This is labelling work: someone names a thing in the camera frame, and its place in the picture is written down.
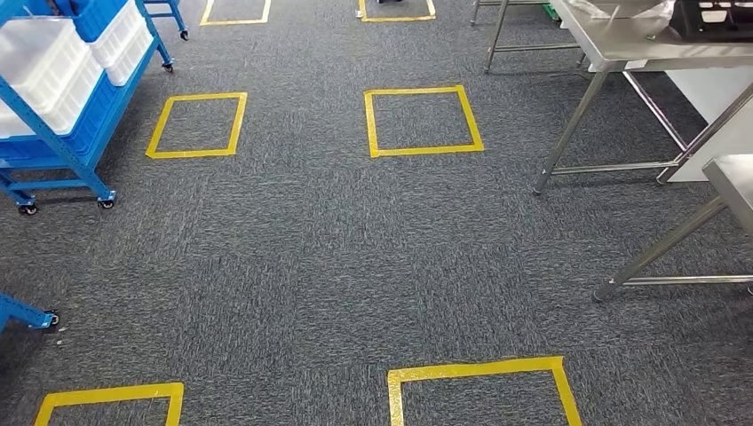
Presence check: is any blue wheeled shelf rack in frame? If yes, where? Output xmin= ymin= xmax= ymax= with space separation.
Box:
xmin=0 ymin=0 xmax=189 ymax=216

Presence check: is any stainless steel workbench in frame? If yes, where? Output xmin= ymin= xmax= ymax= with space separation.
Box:
xmin=594 ymin=154 xmax=753 ymax=302

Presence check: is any large blue metal shelf rack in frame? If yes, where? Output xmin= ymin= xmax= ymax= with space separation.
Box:
xmin=0 ymin=292 xmax=60 ymax=334

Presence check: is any black plastic plate part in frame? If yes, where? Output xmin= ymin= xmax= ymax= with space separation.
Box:
xmin=670 ymin=0 xmax=753 ymax=43

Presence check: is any yellow floor tape square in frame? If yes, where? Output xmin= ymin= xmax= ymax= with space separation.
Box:
xmin=34 ymin=382 xmax=185 ymax=426
xmin=388 ymin=357 xmax=583 ymax=426

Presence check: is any stainless steel table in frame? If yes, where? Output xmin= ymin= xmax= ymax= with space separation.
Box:
xmin=469 ymin=0 xmax=590 ymax=75
xmin=532 ymin=0 xmax=753 ymax=195

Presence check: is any white plastic bin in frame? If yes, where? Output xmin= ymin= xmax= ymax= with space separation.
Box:
xmin=0 ymin=16 xmax=106 ymax=140
xmin=88 ymin=0 xmax=156 ymax=88

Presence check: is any blue plastic bin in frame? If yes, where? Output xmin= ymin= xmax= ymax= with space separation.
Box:
xmin=0 ymin=73 xmax=122 ymax=162
xmin=69 ymin=0 xmax=131 ymax=43

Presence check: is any clear plastic bag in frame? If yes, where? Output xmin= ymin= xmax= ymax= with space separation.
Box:
xmin=566 ymin=0 xmax=677 ymax=37

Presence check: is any white cabinet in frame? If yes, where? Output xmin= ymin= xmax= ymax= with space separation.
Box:
xmin=667 ymin=64 xmax=753 ymax=184

